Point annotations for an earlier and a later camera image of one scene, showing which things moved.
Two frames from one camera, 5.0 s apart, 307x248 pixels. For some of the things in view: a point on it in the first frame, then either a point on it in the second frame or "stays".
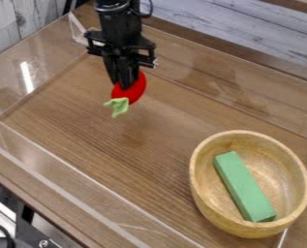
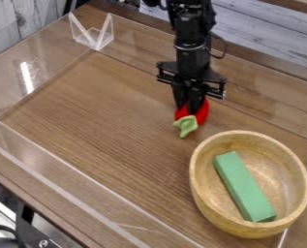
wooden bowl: x=248 y=183 stays
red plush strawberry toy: x=135 y=91 -> x=187 y=121
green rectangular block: x=243 y=186 stays
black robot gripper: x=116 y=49 -> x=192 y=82
